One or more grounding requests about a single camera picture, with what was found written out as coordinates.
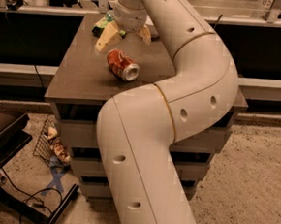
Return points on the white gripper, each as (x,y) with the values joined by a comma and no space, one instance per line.
(130,19)

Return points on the orange red soda can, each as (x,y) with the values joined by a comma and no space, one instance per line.
(123,66)

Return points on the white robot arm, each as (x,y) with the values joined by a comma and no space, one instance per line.
(136,128)

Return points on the green chip bag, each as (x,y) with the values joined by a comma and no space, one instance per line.
(103,23)

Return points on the grey drawer cabinet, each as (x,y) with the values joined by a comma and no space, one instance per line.
(82,84)

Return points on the brown snack bag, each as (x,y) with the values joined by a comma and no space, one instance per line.
(56,145)

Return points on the black metal stand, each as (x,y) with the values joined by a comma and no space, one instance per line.
(12,140)

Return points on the blue tape cross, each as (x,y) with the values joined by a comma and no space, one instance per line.
(58,170)

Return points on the wire mesh basket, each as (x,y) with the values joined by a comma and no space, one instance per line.
(42,149)

